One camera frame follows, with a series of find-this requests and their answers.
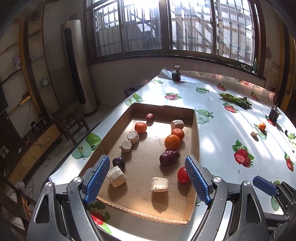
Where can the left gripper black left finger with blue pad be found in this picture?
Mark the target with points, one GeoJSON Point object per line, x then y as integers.
{"type": "Point", "coordinates": [61, 210]}

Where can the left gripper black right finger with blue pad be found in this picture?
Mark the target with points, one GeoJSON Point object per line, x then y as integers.
{"type": "Point", "coordinates": [247, 220]}

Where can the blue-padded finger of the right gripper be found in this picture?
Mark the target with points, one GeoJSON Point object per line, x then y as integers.
{"type": "Point", "coordinates": [265, 186]}

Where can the beige cylinder chunk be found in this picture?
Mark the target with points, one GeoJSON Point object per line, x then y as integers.
{"type": "Point", "coordinates": [159, 184]}
{"type": "Point", "coordinates": [116, 177]}

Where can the red cherry tomato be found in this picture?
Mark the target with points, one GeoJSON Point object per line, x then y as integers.
{"type": "Point", "coordinates": [182, 176]}

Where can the dark purple plum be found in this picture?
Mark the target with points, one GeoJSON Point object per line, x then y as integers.
{"type": "Point", "coordinates": [120, 162]}

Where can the dark red jujube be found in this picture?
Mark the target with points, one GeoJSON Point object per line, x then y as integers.
{"type": "Point", "coordinates": [149, 117]}
{"type": "Point", "coordinates": [169, 158]}

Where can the small orange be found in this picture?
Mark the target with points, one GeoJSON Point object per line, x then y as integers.
{"type": "Point", "coordinates": [262, 126]}
{"type": "Point", "coordinates": [172, 142]}
{"type": "Point", "coordinates": [178, 132]}

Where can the large orange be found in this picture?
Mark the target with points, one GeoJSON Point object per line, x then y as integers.
{"type": "Point", "coordinates": [140, 127]}

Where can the dark red jujube front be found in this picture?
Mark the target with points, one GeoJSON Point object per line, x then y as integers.
{"type": "Point", "coordinates": [149, 117]}

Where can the fruit print tablecloth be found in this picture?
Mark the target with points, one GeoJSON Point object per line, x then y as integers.
{"type": "Point", "coordinates": [227, 148]}

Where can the small black motor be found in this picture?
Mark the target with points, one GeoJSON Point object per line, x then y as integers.
{"type": "Point", "coordinates": [274, 114]}

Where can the green leafy vegetable bunch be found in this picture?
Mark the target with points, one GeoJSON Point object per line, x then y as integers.
{"type": "Point", "coordinates": [242, 102]}

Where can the wooden shelf unit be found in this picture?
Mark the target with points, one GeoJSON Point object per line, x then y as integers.
{"type": "Point", "coordinates": [27, 99]}

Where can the dark wooden stool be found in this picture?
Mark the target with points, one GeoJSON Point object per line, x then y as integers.
{"type": "Point", "coordinates": [70, 120]}

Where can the brown cardboard tray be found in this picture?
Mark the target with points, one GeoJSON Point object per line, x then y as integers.
{"type": "Point", "coordinates": [142, 164]}

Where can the dark side table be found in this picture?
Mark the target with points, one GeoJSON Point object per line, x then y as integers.
{"type": "Point", "coordinates": [130, 91]}

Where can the dark jar with lid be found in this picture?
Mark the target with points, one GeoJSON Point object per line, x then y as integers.
{"type": "Point", "coordinates": [176, 73]}

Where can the tall white air conditioner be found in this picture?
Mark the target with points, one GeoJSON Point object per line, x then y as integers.
{"type": "Point", "coordinates": [75, 60]}

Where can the window with metal bars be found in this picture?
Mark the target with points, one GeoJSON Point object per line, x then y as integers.
{"type": "Point", "coordinates": [224, 31]}

